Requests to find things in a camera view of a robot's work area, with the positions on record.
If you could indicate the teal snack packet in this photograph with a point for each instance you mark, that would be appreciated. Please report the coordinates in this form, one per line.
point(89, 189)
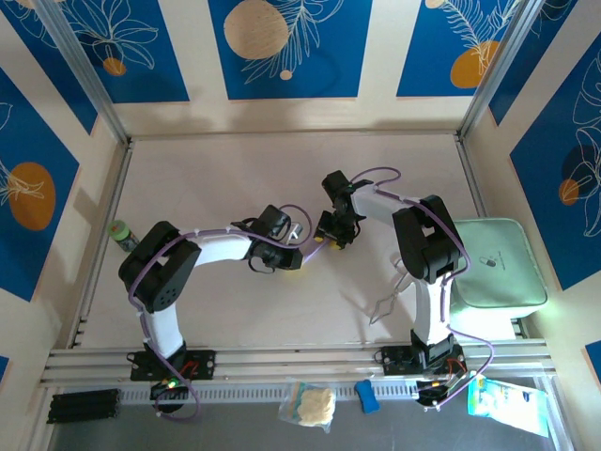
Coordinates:
point(507, 406)

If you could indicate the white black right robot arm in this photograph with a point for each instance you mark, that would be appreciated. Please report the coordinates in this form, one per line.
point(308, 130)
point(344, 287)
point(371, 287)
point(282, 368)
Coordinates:
point(427, 244)

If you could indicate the long aluminium base rail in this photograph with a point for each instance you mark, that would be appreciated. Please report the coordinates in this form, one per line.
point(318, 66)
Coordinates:
point(300, 362)

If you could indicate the small green capped bottle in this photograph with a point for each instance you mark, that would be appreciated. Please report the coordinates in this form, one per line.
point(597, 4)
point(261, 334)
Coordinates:
point(123, 235)

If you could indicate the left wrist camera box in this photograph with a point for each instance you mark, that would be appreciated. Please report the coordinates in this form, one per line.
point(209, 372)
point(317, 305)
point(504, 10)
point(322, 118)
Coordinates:
point(296, 233)

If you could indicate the purple paper sheet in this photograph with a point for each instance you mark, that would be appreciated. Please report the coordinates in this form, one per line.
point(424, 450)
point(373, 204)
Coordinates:
point(312, 256)

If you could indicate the blue floral wall poster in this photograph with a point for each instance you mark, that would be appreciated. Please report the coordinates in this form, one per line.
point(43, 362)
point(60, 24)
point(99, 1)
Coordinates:
point(540, 188)
point(422, 47)
point(328, 47)
point(141, 47)
point(523, 61)
point(28, 141)
point(47, 42)

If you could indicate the aluminium frame post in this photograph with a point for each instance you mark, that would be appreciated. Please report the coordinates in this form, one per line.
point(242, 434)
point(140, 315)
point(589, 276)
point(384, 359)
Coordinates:
point(84, 70)
point(497, 70)

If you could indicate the plastic bag with yellow sponge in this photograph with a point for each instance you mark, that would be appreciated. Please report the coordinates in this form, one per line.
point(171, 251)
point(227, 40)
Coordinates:
point(317, 406)

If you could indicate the mint green zip pouch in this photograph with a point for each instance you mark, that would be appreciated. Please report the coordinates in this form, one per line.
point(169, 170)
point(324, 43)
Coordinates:
point(502, 263)

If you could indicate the black controller board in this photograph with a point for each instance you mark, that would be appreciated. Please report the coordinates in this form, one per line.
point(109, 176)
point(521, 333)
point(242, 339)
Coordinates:
point(432, 398)
point(157, 392)

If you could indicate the aluminium side rail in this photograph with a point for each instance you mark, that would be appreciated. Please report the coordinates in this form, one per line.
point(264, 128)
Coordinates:
point(469, 171)
point(118, 188)

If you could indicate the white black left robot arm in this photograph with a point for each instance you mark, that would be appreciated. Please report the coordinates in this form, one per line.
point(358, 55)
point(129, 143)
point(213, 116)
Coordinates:
point(220, 249)

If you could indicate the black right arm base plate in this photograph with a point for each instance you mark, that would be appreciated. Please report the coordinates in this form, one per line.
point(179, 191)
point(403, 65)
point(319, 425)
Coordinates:
point(392, 362)

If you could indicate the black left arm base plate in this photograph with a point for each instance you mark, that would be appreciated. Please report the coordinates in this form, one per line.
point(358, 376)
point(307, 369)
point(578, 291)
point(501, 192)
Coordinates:
point(206, 364)

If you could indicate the black ribbed block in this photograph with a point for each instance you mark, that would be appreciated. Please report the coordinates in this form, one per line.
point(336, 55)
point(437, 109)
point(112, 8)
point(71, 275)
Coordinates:
point(82, 406)

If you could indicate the blue bone-shaped sponge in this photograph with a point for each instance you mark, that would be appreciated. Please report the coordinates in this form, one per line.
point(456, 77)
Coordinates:
point(367, 397)

